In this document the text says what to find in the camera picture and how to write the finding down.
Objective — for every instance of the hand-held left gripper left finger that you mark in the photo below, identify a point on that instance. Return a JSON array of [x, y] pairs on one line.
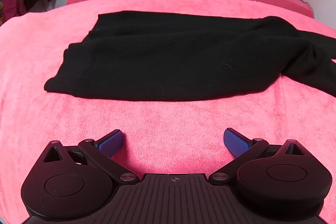
[[110, 143]]

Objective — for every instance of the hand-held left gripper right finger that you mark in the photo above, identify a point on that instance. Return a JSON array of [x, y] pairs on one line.
[[236, 144]]

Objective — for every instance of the pink fleece blanket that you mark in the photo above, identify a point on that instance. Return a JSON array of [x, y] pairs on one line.
[[168, 119]]

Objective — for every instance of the black pants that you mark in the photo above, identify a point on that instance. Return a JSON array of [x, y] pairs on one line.
[[168, 61]]

